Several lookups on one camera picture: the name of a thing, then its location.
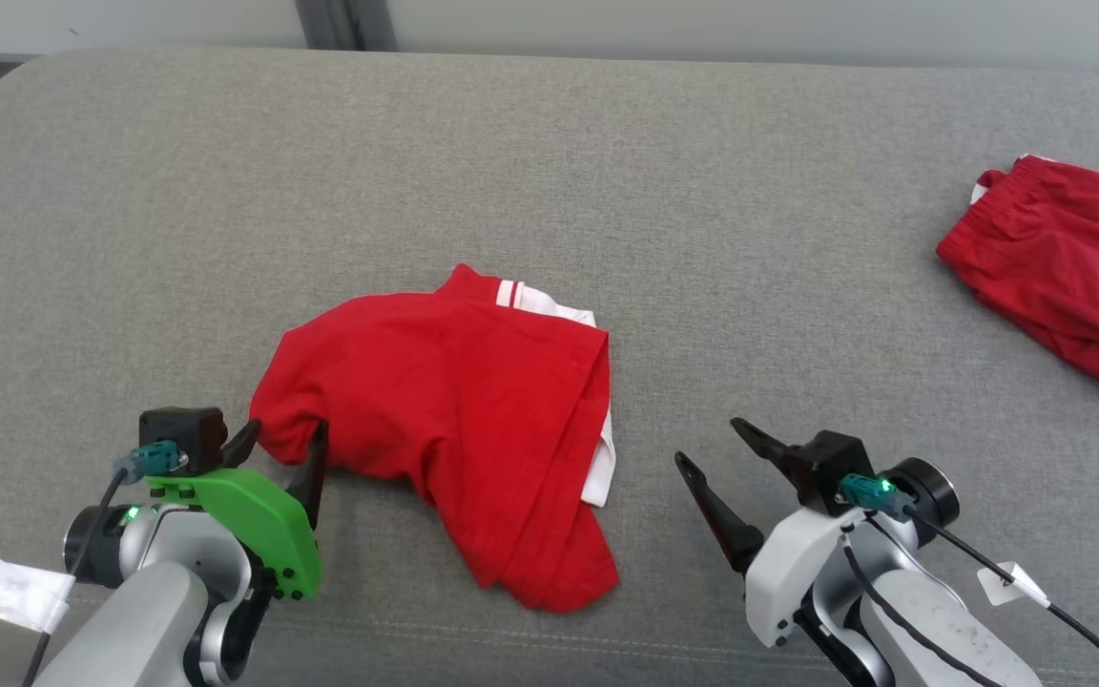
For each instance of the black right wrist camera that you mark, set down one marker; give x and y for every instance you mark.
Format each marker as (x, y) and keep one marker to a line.
(831, 468)

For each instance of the grey metal partition post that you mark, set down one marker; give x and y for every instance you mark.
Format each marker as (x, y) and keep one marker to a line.
(325, 24)

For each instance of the red shorts with white stripe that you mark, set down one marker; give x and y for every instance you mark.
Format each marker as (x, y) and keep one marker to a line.
(1065, 267)

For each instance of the grey fabric sofa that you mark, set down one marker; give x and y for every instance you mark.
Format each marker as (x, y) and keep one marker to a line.
(607, 191)

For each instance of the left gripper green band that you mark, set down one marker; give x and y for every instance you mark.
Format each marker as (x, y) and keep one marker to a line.
(263, 520)

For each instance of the red Bulls 23 jersey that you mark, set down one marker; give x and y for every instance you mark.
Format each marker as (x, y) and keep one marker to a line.
(435, 401)

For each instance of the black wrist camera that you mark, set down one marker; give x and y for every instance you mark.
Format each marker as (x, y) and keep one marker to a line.
(831, 468)
(182, 434)

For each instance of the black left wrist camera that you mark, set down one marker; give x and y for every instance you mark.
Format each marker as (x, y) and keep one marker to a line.
(182, 434)

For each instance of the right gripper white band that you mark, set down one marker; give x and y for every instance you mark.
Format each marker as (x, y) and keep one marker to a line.
(798, 563)

